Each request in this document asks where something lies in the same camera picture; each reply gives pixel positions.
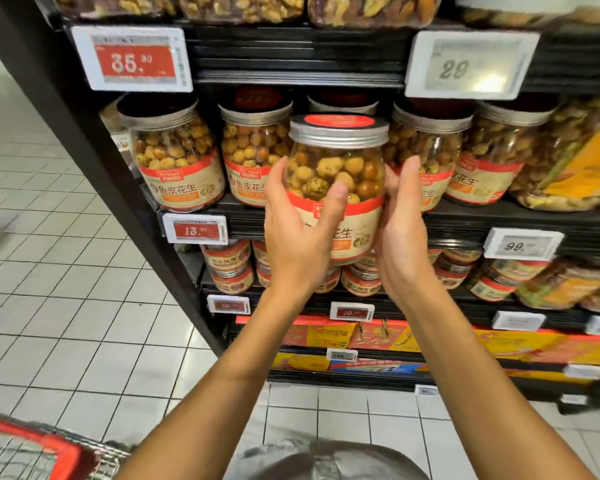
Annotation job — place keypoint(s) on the person's right hand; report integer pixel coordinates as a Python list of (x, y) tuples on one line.
[(408, 250)]

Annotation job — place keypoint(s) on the person's left hand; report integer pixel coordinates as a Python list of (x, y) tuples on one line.
[(300, 245)]

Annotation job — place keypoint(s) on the peanut jar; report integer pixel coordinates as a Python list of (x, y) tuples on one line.
[(340, 155)]

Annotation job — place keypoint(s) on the row of peanut jars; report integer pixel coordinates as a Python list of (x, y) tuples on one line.
[(175, 155)]

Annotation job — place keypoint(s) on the black metal store shelf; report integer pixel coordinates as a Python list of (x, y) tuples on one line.
[(280, 55)]

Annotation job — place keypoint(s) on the person's right forearm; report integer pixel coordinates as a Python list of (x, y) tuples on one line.
[(480, 395)]

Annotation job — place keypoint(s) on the person's left forearm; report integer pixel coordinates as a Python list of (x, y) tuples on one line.
[(210, 405)]

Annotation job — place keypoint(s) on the yellow gift box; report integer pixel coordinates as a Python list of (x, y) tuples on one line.
[(330, 335)]

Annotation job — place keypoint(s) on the large white price tag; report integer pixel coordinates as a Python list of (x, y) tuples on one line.
[(132, 59), (472, 65), (523, 245), (195, 229)]

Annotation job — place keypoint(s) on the flat yellow box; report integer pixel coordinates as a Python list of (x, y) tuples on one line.
[(300, 361)]

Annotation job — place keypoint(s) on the flat blue box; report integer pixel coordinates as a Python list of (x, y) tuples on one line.
[(380, 367)]

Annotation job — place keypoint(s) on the long orange yellow box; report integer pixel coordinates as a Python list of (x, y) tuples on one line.
[(550, 347)]

